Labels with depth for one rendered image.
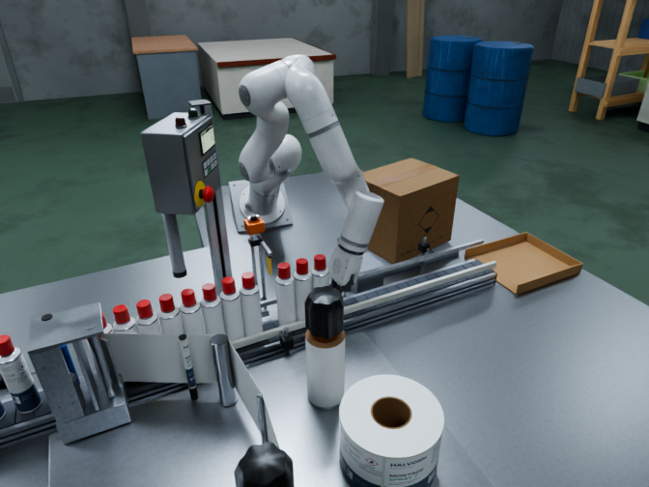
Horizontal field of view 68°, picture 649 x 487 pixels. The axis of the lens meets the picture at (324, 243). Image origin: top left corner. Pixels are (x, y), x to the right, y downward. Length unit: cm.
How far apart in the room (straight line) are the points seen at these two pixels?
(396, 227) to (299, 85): 64
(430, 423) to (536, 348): 61
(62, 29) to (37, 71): 77
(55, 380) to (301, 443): 52
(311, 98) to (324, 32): 822
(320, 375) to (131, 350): 44
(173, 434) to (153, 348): 19
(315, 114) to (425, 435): 78
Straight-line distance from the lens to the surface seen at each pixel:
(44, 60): 906
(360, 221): 130
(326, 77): 710
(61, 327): 113
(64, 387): 116
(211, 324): 129
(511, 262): 190
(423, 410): 101
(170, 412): 125
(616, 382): 152
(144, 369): 125
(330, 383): 113
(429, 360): 140
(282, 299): 133
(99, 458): 121
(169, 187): 114
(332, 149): 126
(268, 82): 138
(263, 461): 74
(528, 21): 1172
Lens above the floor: 177
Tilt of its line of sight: 30 degrees down
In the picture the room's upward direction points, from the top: 1 degrees counter-clockwise
